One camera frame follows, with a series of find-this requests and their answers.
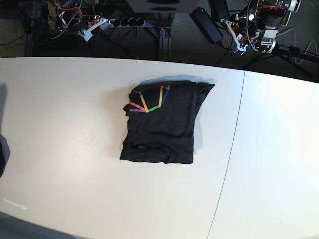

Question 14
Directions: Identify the black T-shirt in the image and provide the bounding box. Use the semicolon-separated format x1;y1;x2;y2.
120;81;215;164

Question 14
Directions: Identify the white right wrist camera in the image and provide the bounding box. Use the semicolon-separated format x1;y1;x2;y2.
77;17;113;42

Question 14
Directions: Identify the dark object at left edge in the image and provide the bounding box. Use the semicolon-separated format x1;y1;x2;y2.
0;135;10;177

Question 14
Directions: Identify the black power brick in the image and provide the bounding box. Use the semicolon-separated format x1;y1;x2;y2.
190;7;223;44

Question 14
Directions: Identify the grey power strip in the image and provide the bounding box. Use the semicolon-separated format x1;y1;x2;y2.
99;17;146;30

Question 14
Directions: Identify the black tripod stand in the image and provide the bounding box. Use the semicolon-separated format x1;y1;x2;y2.
242;44;319;70

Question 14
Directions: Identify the aluminium frame post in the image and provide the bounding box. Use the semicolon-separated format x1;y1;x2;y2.
147;12;175;62

